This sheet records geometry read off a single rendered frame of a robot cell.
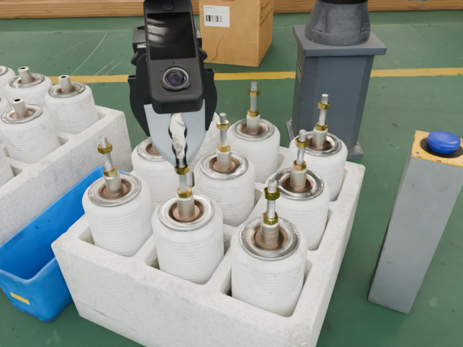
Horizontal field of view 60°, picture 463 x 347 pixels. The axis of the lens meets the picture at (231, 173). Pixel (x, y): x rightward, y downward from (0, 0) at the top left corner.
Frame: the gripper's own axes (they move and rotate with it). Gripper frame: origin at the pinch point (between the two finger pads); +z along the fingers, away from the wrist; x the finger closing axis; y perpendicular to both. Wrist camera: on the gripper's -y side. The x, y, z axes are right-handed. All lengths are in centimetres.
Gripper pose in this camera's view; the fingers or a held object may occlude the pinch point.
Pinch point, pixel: (180, 158)
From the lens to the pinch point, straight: 48.3
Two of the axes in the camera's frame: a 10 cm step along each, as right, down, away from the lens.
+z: 0.2, 8.0, 6.0
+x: -9.9, 1.2, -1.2
